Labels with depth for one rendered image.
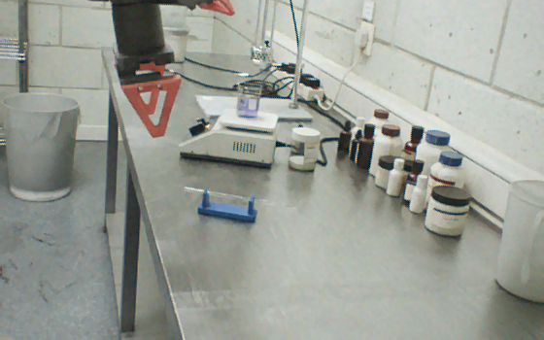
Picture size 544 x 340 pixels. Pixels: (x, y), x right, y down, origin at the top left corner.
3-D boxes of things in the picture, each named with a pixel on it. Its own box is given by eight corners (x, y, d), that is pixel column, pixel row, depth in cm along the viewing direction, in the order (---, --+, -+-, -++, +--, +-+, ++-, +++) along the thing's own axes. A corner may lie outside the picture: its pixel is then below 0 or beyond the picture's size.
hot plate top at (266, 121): (217, 124, 136) (218, 120, 135) (225, 111, 147) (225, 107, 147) (274, 132, 135) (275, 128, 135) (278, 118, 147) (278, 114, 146)
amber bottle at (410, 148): (413, 171, 147) (422, 124, 143) (423, 178, 143) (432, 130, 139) (395, 170, 146) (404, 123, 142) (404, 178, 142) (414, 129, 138)
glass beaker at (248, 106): (263, 119, 142) (268, 83, 140) (248, 123, 138) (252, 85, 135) (243, 113, 145) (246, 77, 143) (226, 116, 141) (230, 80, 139)
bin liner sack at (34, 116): (-2, 203, 280) (-4, 110, 267) (5, 176, 310) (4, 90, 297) (80, 202, 290) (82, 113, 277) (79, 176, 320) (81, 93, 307)
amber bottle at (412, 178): (400, 197, 130) (408, 157, 127) (418, 198, 130) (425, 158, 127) (404, 203, 127) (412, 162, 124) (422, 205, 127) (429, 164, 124)
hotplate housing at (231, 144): (177, 156, 138) (180, 120, 135) (189, 139, 150) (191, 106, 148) (282, 170, 137) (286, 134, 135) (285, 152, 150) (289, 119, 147)
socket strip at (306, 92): (306, 101, 201) (308, 87, 199) (270, 73, 236) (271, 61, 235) (323, 102, 202) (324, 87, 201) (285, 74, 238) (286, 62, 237)
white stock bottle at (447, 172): (441, 203, 129) (453, 148, 126) (463, 216, 124) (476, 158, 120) (416, 206, 126) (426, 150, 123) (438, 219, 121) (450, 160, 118)
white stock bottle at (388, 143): (363, 171, 143) (371, 122, 140) (384, 168, 146) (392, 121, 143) (381, 181, 138) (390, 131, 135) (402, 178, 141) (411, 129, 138)
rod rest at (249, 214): (196, 212, 112) (198, 192, 111) (201, 205, 115) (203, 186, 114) (254, 221, 111) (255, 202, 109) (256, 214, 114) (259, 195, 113)
